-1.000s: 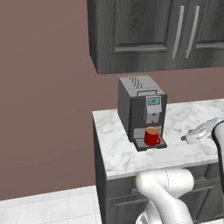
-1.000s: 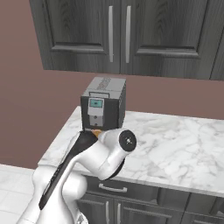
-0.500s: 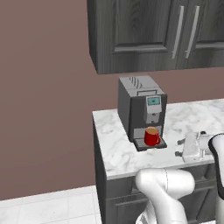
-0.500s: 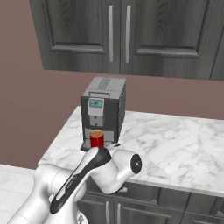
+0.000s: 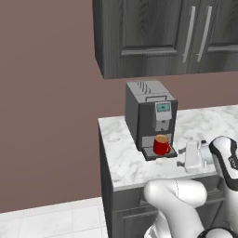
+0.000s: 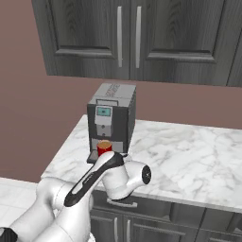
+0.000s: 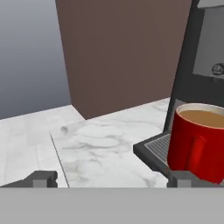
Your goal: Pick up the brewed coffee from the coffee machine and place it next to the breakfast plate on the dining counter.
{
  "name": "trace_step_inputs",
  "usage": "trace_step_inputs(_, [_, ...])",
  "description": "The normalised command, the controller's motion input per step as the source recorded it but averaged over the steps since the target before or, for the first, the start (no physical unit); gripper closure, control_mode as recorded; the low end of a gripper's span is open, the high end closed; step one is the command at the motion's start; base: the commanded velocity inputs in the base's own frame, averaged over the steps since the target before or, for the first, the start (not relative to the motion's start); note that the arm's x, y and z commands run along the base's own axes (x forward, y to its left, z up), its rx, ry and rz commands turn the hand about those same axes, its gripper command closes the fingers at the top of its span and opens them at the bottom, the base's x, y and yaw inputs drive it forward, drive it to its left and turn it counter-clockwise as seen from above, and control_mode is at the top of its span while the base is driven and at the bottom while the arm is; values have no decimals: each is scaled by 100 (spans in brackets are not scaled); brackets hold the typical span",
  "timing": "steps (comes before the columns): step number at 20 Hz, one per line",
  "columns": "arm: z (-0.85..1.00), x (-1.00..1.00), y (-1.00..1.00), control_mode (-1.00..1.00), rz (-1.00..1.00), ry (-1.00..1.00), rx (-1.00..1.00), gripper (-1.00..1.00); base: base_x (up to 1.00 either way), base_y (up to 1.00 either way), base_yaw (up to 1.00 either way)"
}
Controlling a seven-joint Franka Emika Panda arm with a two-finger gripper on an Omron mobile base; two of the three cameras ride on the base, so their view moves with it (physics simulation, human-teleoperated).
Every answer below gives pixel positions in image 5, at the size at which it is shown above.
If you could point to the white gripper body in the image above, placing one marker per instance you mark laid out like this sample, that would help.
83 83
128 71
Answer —
193 156

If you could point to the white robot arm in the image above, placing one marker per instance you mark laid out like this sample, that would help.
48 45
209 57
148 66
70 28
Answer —
176 195

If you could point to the red coffee mug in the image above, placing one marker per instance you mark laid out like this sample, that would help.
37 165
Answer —
161 145

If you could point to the grey coffee machine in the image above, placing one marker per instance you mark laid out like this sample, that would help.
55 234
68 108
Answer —
148 119

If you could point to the dark grey drawer front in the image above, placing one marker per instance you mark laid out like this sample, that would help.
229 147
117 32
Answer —
136 214

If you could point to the dark grey base cabinet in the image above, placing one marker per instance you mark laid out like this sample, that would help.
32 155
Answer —
124 204

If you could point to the dark grey cupboard door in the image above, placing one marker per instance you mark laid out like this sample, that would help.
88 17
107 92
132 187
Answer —
145 34
221 34

